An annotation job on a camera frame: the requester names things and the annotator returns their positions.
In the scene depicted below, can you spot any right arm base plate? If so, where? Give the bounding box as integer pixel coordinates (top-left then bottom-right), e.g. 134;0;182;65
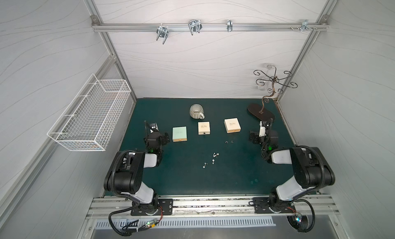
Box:
249;197;296;214

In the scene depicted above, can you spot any metal clamp hook right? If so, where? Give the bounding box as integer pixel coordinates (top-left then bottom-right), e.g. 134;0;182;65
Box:
290;20;318;32

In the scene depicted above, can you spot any grey ribbed ceramic cup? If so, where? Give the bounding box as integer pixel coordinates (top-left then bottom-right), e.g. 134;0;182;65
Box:
189;104;205;120

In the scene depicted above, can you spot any right black cable loop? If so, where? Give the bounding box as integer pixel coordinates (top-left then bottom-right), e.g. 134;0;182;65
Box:
286;198;316;233

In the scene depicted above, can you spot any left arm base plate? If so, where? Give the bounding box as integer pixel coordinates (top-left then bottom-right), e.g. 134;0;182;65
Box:
131;197;173;216

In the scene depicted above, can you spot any mint green jewelry box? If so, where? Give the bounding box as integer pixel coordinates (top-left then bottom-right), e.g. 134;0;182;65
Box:
172;126;187;142

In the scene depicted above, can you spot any dark green table mat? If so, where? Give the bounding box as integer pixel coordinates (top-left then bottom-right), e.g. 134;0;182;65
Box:
120;98;293;195

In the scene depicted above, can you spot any aluminium front rail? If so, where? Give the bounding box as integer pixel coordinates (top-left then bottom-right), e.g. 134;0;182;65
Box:
86;194;340;219

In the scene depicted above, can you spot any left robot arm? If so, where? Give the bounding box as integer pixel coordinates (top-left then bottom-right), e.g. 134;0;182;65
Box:
103;122;170;209

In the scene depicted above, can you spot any black metal jewelry stand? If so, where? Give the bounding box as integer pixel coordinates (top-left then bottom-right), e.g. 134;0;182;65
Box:
247;64;298;121

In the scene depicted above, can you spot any small cream jewelry box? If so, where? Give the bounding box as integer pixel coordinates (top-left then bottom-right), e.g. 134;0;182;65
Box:
198;122;210;135

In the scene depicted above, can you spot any metal clamp hook left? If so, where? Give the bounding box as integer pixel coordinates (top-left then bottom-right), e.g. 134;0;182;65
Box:
156;25;169;45

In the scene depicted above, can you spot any metal clamp hook middle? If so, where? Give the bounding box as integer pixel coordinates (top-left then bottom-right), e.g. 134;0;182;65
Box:
188;20;202;35

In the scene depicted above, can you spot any large cream jewelry box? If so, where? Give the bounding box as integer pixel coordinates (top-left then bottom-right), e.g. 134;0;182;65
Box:
224;118;241;134

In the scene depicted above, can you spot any left black cable bundle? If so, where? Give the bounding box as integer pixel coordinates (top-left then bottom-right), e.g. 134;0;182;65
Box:
107;201;164;237

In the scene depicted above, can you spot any metal clamp hook small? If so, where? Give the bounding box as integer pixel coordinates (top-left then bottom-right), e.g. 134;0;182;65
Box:
227;20;233;32

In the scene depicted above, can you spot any white slotted cable duct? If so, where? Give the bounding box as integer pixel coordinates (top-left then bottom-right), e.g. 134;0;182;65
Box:
95;216;276;230

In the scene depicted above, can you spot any aluminium crossbar rail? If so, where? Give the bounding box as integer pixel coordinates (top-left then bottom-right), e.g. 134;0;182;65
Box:
92;22;330;32

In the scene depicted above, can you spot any white wire basket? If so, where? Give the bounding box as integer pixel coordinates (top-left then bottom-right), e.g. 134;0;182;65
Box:
47;74;131;152

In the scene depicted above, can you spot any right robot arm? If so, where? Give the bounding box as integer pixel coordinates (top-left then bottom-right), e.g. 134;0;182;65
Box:
249;120;335;208

